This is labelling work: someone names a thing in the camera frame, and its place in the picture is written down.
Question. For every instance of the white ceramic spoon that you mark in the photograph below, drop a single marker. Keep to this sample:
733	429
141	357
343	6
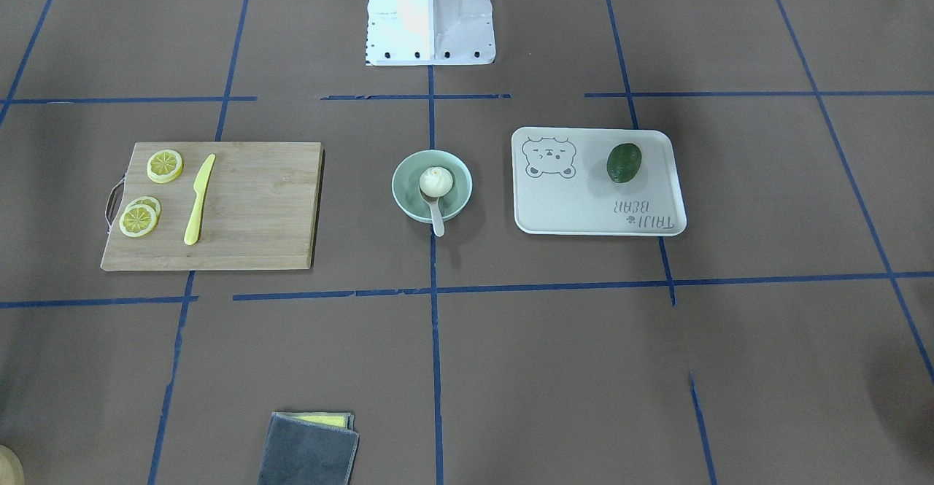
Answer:
437	221

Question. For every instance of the white steamed bun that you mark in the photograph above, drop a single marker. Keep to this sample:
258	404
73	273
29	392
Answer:
436	181

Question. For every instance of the light green bowl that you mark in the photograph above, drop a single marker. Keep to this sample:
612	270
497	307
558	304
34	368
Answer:
406	189

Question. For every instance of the white bear serving tray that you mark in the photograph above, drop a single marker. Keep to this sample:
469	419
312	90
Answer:
561	185

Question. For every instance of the green avocado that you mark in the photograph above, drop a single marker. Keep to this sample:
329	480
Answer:
624	162

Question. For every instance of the wooden cutting board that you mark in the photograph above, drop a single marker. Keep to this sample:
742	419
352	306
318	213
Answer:
260	211

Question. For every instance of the yellow plastic knife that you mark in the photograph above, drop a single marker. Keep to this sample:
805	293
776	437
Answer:
200	185

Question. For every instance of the folded grey yellow cloth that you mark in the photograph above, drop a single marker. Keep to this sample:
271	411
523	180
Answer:
309	448

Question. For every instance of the lone lemon slice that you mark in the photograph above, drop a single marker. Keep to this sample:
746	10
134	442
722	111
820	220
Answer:
164	166

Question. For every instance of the hidden lemon slice underneath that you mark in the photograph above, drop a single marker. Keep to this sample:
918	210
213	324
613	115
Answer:
150	201

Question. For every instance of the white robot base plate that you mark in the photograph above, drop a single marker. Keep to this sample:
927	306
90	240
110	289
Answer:
430	33

